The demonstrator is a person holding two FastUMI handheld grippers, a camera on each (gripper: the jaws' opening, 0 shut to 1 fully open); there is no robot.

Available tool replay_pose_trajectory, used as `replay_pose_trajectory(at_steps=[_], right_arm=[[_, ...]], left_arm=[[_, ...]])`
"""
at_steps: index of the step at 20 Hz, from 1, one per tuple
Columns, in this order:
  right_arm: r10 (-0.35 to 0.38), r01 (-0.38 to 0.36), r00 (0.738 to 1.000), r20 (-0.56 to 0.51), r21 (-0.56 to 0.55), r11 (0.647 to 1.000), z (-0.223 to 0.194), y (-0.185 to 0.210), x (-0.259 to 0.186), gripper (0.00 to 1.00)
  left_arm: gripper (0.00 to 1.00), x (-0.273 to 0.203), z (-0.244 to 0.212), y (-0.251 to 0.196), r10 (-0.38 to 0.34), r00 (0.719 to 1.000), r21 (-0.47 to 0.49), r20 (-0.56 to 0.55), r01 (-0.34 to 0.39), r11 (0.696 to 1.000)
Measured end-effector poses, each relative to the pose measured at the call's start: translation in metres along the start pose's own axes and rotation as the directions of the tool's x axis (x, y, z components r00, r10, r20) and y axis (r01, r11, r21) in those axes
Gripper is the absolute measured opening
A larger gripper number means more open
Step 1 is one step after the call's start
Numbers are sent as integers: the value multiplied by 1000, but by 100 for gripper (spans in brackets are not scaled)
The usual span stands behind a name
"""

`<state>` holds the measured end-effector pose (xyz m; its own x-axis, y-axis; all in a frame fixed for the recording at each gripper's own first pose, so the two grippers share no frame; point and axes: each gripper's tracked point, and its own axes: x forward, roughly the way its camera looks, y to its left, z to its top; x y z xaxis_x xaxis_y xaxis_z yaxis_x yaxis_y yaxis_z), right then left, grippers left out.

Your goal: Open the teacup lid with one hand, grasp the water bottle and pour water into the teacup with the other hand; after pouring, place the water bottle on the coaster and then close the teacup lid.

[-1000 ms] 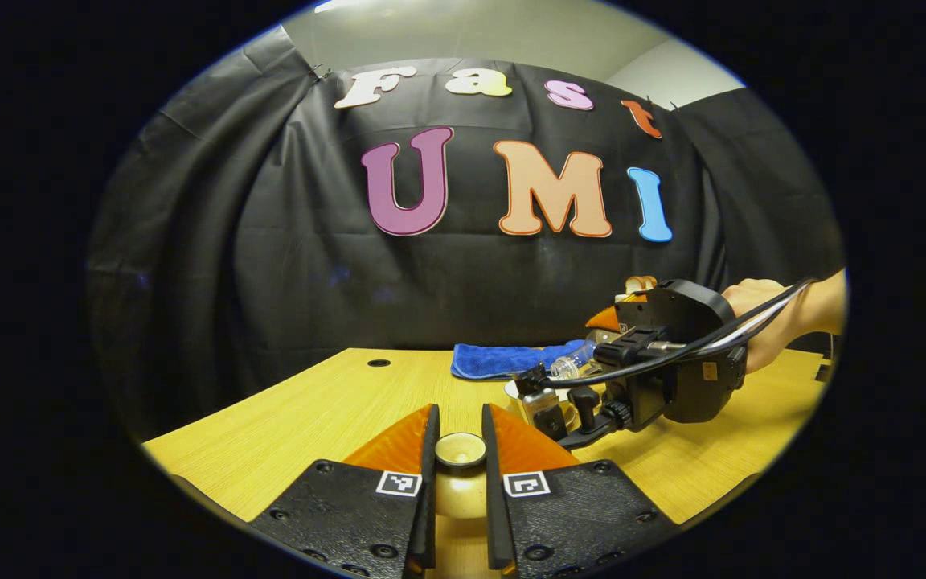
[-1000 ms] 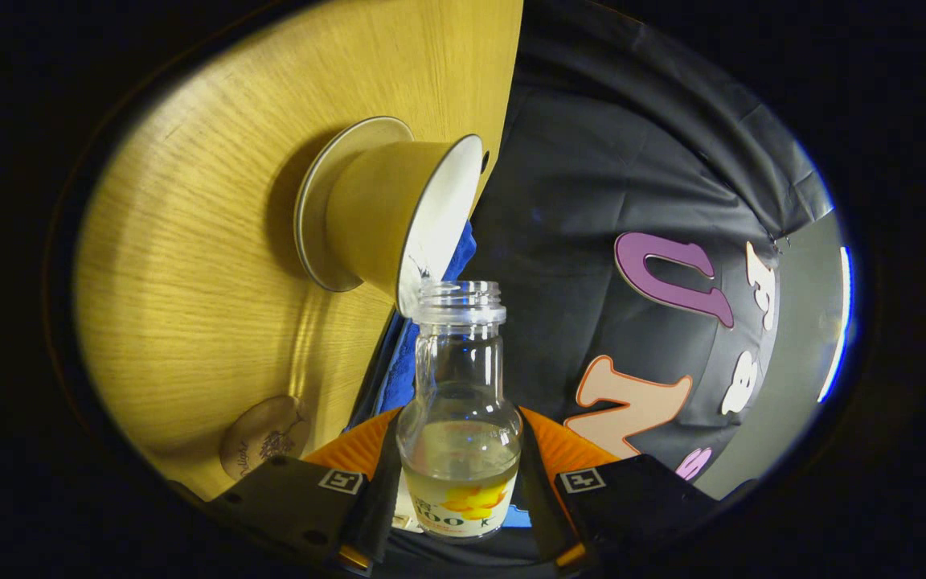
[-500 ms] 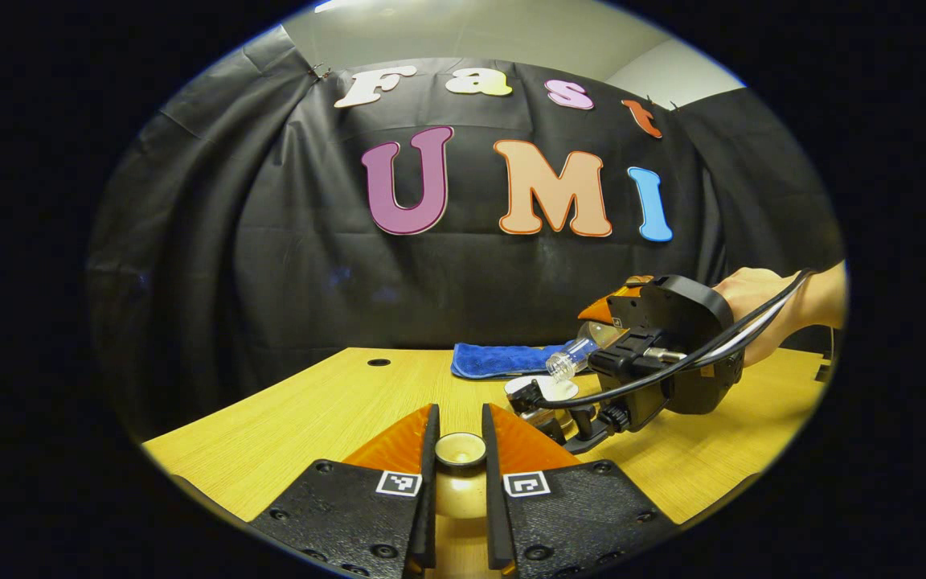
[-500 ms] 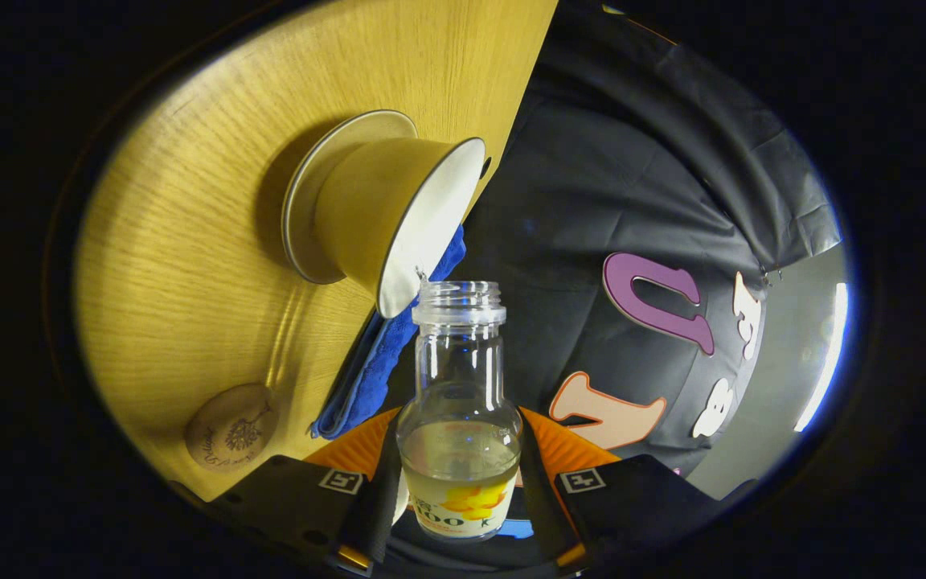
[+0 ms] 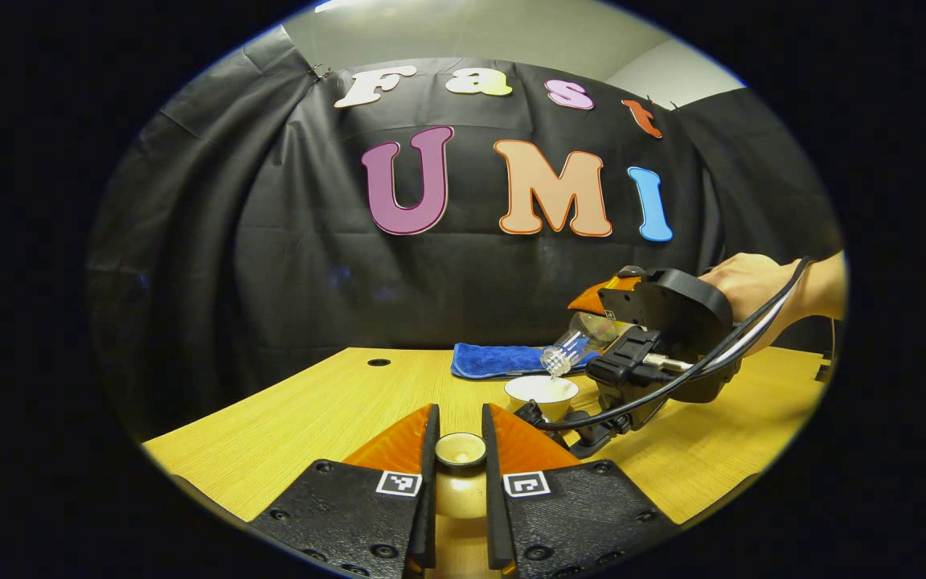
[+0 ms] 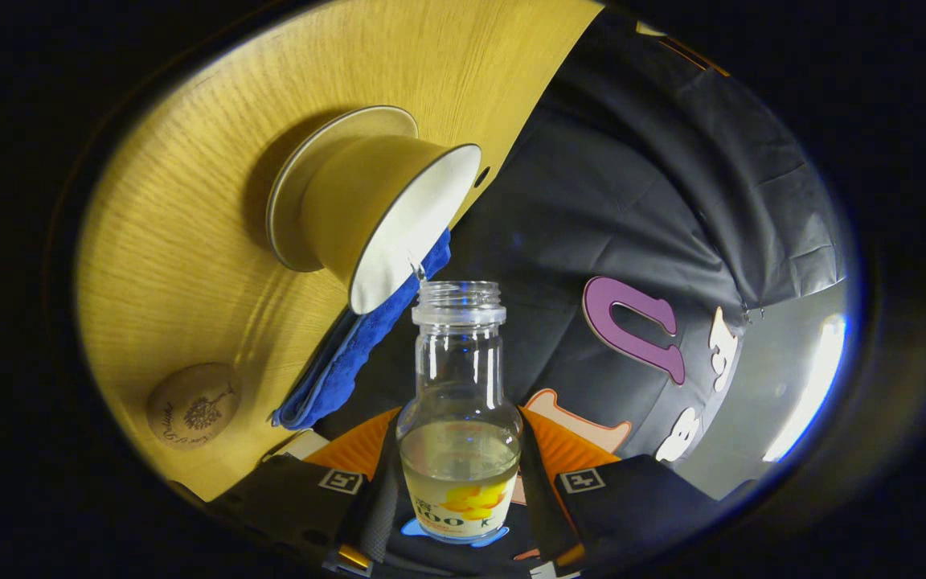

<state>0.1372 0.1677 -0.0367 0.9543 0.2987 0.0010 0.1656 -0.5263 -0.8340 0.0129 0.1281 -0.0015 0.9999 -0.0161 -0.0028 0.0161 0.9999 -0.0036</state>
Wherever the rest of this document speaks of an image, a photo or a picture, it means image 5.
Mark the blue folded towel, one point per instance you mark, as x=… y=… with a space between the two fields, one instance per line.
x=495 y=359

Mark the black backdrop cloth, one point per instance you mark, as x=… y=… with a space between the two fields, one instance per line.
x=270 y=265

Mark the clear plastic water bottle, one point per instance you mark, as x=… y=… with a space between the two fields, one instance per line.
x=583 y=338

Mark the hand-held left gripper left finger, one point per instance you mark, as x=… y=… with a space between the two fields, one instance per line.
x=428 y=482

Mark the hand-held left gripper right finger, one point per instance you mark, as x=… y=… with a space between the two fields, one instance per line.
x=493 y=482

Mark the beige ceramic teacup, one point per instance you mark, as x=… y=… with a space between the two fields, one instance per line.
x=542 y=396

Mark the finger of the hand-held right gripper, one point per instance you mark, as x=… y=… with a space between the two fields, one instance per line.
x=624 y=358
x=604 y=297

